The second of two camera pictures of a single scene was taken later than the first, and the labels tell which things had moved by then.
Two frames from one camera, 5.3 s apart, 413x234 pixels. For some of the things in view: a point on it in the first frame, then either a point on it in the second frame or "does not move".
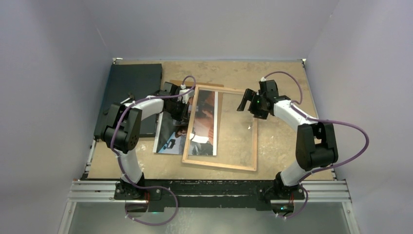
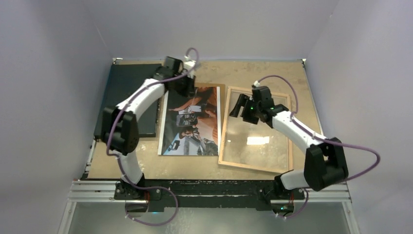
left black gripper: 182,116 -> 190,91
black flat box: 143,80 does not move
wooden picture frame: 185,159 -> 220,163
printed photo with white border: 171,134 does not move
